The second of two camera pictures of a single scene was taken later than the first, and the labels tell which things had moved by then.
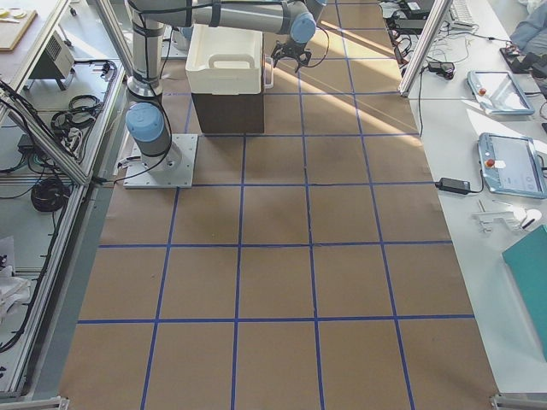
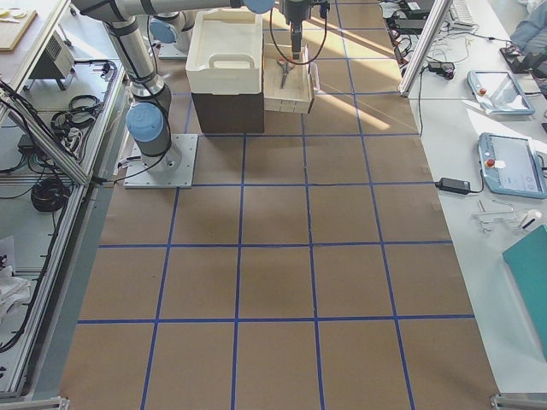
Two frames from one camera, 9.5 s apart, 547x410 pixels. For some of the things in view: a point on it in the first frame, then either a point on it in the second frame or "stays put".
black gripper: (293, 50) -> (324, 8)
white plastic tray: (225, 61) stays put
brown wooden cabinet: (221, 113) stays put
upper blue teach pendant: (498, 93) stays put
